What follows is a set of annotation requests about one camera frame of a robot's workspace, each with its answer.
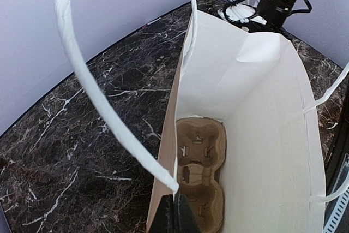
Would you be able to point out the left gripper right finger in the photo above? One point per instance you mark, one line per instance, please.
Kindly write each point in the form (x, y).
(184, 219)

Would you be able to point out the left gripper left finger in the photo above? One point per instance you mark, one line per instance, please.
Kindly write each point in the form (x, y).
(163, 221)

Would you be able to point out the brown pulp cup carrier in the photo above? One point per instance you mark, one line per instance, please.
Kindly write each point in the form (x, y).
(201, 144)

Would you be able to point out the brown paper bag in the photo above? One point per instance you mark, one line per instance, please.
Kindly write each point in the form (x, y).
(255, 84)

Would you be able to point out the white slotted cable duct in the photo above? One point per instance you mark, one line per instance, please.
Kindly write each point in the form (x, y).
(337, 218)

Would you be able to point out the small white wall tag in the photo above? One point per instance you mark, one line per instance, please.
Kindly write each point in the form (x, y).
(153, 21)

